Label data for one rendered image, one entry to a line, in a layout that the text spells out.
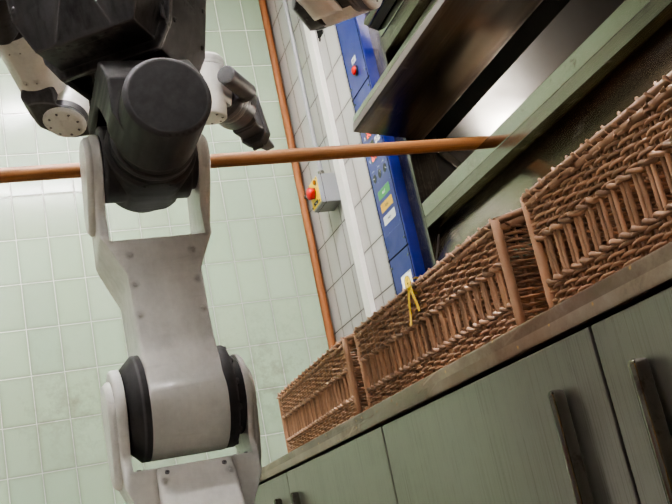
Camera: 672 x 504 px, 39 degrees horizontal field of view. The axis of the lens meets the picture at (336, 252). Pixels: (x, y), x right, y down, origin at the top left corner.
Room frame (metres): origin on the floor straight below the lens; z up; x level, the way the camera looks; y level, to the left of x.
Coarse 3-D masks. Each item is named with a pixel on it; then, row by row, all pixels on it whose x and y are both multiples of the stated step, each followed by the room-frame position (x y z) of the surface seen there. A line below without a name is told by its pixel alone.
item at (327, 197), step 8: (320, 176) 2.90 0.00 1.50; (328, 176) 2.91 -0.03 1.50; (312, 184) 2.95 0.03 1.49; (320, 184) 2.90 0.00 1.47; (328, 184) 2.91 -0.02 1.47; (336, 184) 2.92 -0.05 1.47; (320, 192) 2.90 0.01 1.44; (328, 192) 2.91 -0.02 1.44; (336, 192) 2.92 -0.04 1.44; (312, 200) 2.98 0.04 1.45; (320, 200) 2.91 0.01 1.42; (328, 200) 2.91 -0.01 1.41; (336, 200) 2.92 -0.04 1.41; (320, 208) 2.96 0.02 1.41; (328, 208) 2.98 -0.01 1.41
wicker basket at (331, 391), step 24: (336, 360) 1.75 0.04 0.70; (288, 384) 2.10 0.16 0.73; (312, 384) 1.92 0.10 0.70; (336, 384) 1.77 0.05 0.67; (360, 384) 1.69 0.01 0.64; (288, 408) 2.13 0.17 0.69; (312, 408) 1.96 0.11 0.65; (336, 408) 1.80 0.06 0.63; (360, 408) 1.68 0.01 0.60; (288, 432) 2.17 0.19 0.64; (312, 432) 1.99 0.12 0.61
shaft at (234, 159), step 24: (360, 144) 1.97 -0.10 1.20; (384, 144) 1.99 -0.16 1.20; (408, 144) 2.01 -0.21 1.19; (432, 144) 2.03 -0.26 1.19; (456, 144) 2.06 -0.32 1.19; (480, 144) 2.08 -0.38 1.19; (0, 168) 1.70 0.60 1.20; (24, 168) 1.71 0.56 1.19; (48, 168) 1.73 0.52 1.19; (72, 168) 1.74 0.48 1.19
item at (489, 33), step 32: (448, 0) 1.77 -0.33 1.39; (480, 0) 1.78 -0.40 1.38; (512, 0) 1.78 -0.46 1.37; (416, 32) 1.92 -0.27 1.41; (448, 32) 1.89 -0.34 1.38; (480, 32) 1.90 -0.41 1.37; (512, 32) 1.90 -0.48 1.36; (416, 64) 2.02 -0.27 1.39; (448, 64) 2.03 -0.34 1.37; (480, 64) 2.03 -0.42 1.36; (384, 96) 2.17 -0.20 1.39; (416, 96) 2.17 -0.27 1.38; (448, 96) 2.18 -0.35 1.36; (384, 128) 2.34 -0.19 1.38; (416, 128) 2.35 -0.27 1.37
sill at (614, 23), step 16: (640, 0) 1.48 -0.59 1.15; (624, 16) 1.52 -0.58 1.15; (608, 32) 1.57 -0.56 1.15; (592, 48) 1.62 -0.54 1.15; (576, 64) 1.68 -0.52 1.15; (560, 80) 1.73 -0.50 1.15; (544, 96) 1.79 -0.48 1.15; (528, 112) 1.86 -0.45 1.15; (512, 128) 1.93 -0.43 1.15; (496, 144) 2.00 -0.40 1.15; (480, 160) 2.08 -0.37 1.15; (464, 176) 2.17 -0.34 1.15; (448, 192) 2.26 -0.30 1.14; (432, 208) 2.36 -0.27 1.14
